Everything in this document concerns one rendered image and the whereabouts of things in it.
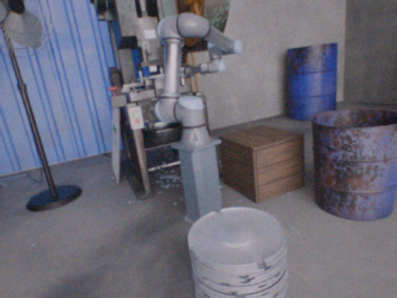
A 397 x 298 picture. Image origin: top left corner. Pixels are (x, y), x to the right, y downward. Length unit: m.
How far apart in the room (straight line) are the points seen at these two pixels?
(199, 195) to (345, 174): 0.71
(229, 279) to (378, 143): 0.95
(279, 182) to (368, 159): 0.53
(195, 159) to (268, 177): 0.53
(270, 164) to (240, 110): 2.19
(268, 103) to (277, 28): 0.99
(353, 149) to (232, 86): 2.49
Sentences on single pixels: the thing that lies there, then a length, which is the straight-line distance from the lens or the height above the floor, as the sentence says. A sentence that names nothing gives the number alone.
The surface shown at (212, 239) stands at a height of 0.33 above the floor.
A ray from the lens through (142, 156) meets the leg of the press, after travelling 1.86.
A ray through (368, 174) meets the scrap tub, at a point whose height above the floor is 0.25.
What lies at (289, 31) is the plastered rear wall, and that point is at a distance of 4.26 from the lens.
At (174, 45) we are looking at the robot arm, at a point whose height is 0.94.
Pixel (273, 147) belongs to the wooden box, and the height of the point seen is 0.32.
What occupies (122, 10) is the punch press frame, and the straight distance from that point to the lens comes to 2.00.
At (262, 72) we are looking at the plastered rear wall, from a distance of 3.96.
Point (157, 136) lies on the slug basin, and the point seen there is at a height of 0.37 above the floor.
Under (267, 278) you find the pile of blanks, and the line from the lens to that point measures 0.82.
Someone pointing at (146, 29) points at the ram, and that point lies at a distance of 2.06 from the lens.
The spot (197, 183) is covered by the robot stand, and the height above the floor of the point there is 0.26.
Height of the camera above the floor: 0.83
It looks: 17 degrees down
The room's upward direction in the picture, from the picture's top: 7 degrees counter-clockwise
